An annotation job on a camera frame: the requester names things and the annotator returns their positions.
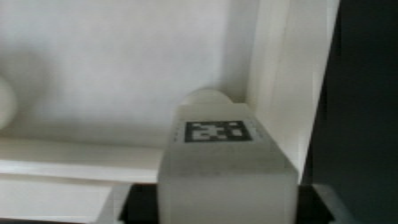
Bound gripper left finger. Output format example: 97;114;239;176
95;183;161;224

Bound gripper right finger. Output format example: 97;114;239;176
296;184;356;224

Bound white leg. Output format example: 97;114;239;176
159;89;299;224

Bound white square tabletop part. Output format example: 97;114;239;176
0;0;342;177

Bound white front fence wall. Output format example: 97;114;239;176
0;175;127;224

